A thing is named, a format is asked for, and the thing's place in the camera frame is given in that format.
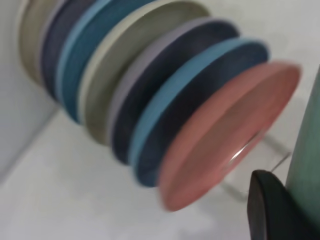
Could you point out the green round plate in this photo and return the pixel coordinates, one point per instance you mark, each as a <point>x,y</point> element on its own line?
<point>310,137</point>

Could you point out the teal blue round plate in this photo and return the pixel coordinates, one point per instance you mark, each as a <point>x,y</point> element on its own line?
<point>100,37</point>

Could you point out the beige round plate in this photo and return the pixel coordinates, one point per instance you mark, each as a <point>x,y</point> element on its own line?
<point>32,50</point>
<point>140,50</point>

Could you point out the navy plate light-blue rim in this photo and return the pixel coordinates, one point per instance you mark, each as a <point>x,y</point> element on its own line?
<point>200,87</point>

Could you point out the pink round plate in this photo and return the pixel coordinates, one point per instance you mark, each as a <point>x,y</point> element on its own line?
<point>225,137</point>

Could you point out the navy plate lavender rim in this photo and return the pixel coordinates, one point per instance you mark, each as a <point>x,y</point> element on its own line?
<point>62,30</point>
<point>175,62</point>

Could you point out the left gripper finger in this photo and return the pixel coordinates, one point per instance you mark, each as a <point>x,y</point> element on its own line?
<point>272,210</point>

